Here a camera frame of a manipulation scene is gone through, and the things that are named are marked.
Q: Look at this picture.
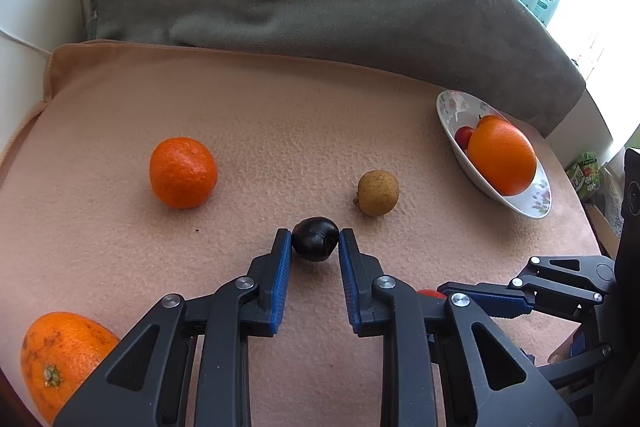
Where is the large orange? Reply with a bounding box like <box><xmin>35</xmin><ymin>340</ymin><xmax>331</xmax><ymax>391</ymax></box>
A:
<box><xmin>466</xmin><ymin>120</ymin><xmax>537</xmax><ymax>196</ymax></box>

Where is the small mandarin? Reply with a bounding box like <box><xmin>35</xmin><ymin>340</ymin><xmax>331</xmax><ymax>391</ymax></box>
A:
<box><xmin>149</xmin><ymin>136</ymin><xmax>218</xmax><ymax>209</ymax></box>
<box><xmin>476</xmin><ymin>114</ymin><xmax>504</xmax><ymax>129</ymax></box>

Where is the medium orange tangerine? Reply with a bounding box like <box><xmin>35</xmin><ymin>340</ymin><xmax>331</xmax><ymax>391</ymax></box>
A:
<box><xmin>20</xmin><ymin>311</ymin><xmax>119</xmax><ymax>425</ymax></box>

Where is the brown longan far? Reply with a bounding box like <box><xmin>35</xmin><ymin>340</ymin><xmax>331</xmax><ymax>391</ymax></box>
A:
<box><xmin>354</xmin><ymin>170</ymin><xmax>400</xmax><ymax>217</ymax></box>

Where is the pink beige blanket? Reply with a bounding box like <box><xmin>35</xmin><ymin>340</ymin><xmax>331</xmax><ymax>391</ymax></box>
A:
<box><xmin>1</xmin><ymin>42</ymin><xmax>598</xmax><ymax>399</ymax></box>

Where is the dark cherry without stem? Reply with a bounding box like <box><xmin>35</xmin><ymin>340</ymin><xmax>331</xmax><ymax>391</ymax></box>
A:
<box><xmin>292</xmin><ymin>217</ymin><xmax>340</xmax><ymax>262</ymax></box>

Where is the green snack packet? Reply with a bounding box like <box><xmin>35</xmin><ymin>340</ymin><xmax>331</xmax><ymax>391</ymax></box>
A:
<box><xmin>565</xmin><ymin>152</ymin><xmax>601</xmax><ymax>200</ymax></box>

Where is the white cable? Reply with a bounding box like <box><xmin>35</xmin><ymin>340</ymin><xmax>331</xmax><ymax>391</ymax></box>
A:
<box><xmin>0</xmin><ymin>26</ymin><xmax>54</xmax><ymax>61</ymax></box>

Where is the small red cherry tomato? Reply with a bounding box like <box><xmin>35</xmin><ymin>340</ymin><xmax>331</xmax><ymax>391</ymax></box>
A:
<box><xmin>454</xmin><ymin>126</ymin><xmax>475</xmax><ymax>152</ymax></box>

